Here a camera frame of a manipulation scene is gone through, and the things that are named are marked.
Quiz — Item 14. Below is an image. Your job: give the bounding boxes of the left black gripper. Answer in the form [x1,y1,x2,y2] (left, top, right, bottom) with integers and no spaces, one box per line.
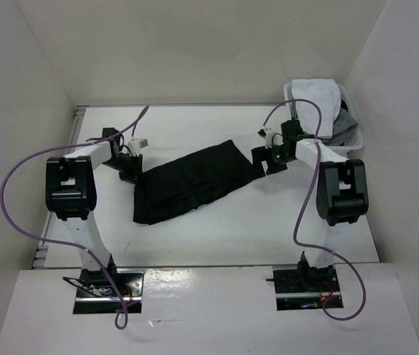
[102,153,146,187]

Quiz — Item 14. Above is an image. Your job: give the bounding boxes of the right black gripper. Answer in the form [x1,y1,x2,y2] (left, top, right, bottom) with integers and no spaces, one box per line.
[250,143,294,180]

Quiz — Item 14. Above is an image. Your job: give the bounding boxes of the black skirt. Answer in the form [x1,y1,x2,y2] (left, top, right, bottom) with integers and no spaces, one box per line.
[133,140,256,225]

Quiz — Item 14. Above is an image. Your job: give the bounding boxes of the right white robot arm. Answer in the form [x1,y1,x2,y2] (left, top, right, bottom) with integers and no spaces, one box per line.
[251,120,369,293]

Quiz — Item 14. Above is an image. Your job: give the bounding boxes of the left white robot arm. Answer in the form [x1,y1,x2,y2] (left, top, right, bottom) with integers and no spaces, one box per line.
[45,127,148,296]

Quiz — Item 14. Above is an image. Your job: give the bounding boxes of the grey skirt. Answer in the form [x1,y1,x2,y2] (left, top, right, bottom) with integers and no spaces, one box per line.
[321,99,358,146]

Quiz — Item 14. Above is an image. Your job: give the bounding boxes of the white skirt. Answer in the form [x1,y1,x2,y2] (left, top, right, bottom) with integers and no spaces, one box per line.
[291,78,341,138]

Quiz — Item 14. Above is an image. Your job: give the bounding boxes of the white plastic basket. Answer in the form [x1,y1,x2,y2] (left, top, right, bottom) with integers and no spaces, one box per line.
[283,83,364,155]

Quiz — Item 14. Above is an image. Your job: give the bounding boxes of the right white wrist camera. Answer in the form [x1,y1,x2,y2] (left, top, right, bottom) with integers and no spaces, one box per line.
[257,127,278,149]

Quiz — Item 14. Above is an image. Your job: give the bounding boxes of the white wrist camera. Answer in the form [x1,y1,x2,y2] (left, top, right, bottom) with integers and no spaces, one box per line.
[127,138,149,156]
[257,127,278,149]

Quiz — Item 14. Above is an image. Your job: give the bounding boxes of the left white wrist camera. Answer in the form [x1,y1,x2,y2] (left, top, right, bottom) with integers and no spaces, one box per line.
[127,138,149,156]

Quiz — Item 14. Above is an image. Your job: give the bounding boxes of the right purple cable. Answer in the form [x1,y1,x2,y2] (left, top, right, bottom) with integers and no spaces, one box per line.
[262,99,367,321]

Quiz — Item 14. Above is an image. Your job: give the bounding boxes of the purple cable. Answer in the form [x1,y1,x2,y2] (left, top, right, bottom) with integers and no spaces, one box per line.
[0,105,150,329]
[262,99,367,321]

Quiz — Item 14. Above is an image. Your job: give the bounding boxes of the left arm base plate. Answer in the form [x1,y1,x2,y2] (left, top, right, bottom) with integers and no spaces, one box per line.
[62,268,144,314]

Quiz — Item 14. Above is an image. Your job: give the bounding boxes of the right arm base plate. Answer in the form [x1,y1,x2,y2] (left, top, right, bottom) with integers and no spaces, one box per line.
[266,266,344,311]

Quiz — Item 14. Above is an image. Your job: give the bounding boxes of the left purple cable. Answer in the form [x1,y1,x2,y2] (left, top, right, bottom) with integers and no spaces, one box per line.
[0,105,150,329]

